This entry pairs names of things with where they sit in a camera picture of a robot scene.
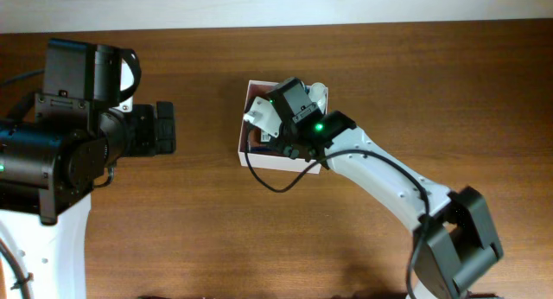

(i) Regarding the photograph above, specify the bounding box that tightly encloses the clear purple soap pump bottle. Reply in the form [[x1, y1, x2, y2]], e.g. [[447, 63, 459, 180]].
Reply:
[[308, 82, 328, 113]]

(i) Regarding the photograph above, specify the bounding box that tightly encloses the green white small box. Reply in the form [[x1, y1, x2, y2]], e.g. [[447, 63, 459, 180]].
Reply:
[[260, 131, 271, 143]]

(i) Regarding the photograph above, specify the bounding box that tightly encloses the blue disposable razor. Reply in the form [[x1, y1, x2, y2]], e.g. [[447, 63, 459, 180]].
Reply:
[[249, 147, 276, 155]]

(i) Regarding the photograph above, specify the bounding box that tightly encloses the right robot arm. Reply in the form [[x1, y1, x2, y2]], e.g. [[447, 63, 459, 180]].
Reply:
[[266, 78, 504, 298]]

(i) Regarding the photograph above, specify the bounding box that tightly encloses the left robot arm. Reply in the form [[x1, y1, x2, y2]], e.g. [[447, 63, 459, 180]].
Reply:
[[1, 39, 176, 298]]

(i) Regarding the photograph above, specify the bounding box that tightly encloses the white open cardboard box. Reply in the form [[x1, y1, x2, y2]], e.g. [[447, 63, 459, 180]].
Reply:
[[238, 77, 327, 174]]

